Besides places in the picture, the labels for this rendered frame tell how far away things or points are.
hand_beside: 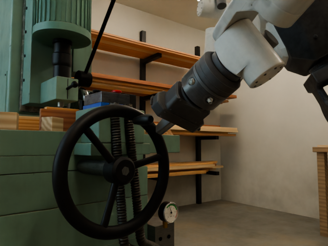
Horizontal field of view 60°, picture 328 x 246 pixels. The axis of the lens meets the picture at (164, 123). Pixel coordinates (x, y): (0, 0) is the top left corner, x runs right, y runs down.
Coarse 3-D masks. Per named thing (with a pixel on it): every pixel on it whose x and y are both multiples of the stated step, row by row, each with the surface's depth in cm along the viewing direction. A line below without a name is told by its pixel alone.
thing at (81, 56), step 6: (84, 48) 114; (90, 48) 116; (72, 54) 111; (78, 54) 112; (84, 54) 114; (90, 54) 116; (72, 60) 111; (78, 60) 112; (84, 60) 114; (72, 66) 111; (78, 66) 112; (84, 66) 114; (90, 66) 115; (72, 72) 112; (90, 72) 115
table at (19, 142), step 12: (0, 132) 63; (12, 132) 64; (24, 132) 66; (36, 132) 68; (48, 132) 70; (60, 132) 72; (0, 144) 63; (12, 144) 64; (24, 144) 66; (36, 144) 68; (48, 144) 70; (84, 144) 69; (108, 144) 70; (144, 144) 77; (168, 144) 96
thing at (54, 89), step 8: (48, 80) 88; (56, 80) 84; (64, 80) 85; (72, 80) 87; (48, 88) 88; (56, 88) 84; (64, 88) 85; (72, 88) 87; (48, 96) 88; (56, 96) 83; (64, 96) 85; (72, 96) 87; (48, 104) 95; (56, 104) 95
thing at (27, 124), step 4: (20, 120) 80; (24, 120) 81; (28, 120) 82; (32, 120) 82; (36, 120) 83; (20, 124) 80; (24, 124) 81; (28, 124) 81; (32, 124) 82; (36, 124) 83; (20, 128) 80; (24, 128) 81; (28, 128) 81; (32, 128) 82; (36, 128) 83
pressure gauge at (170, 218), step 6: (162, 204) 87; (168, 204) 86; (174, 204) 88; (162, 210) 85; (168, 210) 86; (174, 210) 88; (162, 216) 85; (168, 216) 86; (174, 216) 88; (168, 222) 85
